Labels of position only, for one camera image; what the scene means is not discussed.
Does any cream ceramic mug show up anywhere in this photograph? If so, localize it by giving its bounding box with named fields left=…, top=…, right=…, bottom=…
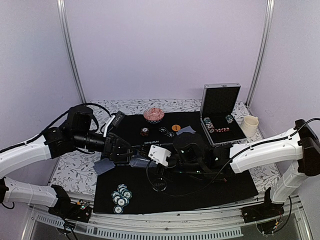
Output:
left=240, top=115, right=259, bottom=138

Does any poker chip row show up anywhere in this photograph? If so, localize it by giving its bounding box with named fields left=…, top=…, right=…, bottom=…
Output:
left=225, top=114, right=234, bottom=124
left=203, top=117, right=216, bottom=134

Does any aluminium frame post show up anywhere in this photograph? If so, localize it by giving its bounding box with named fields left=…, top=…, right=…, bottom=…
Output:
left=56, top=0, right=87, bottom=104
left=245, top=0, right=275, bottom=109

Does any right aluminium frame post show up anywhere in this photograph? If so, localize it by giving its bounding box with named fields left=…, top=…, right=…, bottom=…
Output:
left=245, top=0, right=275, bottom=109

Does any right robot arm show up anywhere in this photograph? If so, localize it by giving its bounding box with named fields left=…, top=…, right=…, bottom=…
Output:
left=228, top=118, right=320, bottom=218

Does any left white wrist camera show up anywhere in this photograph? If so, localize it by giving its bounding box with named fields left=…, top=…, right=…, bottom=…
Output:
left=103, top=111, right=126, bottom=137

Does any patterned small bowl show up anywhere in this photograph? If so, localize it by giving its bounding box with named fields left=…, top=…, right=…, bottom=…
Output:
left=143, top=107, right=165, bottom=124

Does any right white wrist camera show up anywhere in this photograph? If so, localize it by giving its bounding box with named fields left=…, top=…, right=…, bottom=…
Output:
left=148, top=145, right=172, bottom=167

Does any dealt blue card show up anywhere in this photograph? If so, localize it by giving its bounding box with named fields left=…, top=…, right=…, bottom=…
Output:
left=176, top=125, right=196, bottom=136
left=93, top=158, right=116, bottom=176

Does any blue green chip stack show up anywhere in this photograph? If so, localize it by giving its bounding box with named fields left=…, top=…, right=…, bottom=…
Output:
left=111, top=183, right=133, bottom=207

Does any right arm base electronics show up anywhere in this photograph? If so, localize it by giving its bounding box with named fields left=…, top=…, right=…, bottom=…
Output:
left=241, top=198, right=285, bottom=235

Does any blue white poker chip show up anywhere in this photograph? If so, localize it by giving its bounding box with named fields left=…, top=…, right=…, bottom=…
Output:
left=113, top=205, right=124, bottom=215

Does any red poker chip stack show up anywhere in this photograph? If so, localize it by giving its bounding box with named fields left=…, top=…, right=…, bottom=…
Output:
left=140, top=127, right=149, bottom=137

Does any black 100 poker chip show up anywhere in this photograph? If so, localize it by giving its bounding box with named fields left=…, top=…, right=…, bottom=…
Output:
left=159, top=127, right=168, bottom=134

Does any blue playing card deck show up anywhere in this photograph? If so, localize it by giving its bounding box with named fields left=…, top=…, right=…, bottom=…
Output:
left=129, top=154, right=152, bottom=168

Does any clear dealer button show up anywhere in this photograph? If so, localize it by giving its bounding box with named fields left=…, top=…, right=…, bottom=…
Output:
left=151, top=177, right=167, bottom=192

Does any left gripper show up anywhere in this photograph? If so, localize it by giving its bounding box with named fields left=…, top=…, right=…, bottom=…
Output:
left=73, top=130, right=138, bottom=161

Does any front aluminium rail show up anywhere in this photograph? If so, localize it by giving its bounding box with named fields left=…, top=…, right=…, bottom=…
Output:
left=21, top=194, right=314, bottom=240

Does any aluminium poker chip case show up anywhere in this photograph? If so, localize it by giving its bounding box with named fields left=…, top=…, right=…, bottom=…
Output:
left=199, top=82, right=247, bottom=147

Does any black poker chip stack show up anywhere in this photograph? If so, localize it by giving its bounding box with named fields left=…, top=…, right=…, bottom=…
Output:
left=166, top=132, right=175, bottom=138

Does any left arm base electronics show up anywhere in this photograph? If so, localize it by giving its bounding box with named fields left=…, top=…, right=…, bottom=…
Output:
left=48, top=184, right=93, bottom=223

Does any left black cable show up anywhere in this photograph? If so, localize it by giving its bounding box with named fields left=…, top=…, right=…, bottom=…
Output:
left=0, top=103, right=116, bottom=153

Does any left aluminium frame post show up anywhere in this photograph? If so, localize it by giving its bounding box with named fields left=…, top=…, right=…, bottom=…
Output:
left=56, top=0, right=87, bottom=104

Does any right poker chip row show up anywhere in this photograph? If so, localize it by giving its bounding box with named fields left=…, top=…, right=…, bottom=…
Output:
left=225, top=114, right=234, bottom=124

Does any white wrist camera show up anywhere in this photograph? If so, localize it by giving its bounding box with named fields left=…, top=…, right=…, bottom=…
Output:
left=103, top=111, right=126, bottom=137
left=148, top=145, right=172, bottom=167

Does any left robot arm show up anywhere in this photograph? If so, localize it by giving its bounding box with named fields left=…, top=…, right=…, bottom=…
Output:
left=0, top=103, right=133, bottom=217

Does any left poker chip row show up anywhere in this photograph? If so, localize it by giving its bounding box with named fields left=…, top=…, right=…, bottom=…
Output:
left=203, top=117, right=216, bottom=134

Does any black poker mat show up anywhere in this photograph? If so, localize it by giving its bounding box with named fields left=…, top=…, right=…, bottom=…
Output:
left=93, top=111, right=258, bottom=214

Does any orange big blind button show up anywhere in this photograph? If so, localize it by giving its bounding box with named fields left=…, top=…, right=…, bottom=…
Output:
left=171, top=124, right=181, bottom=132

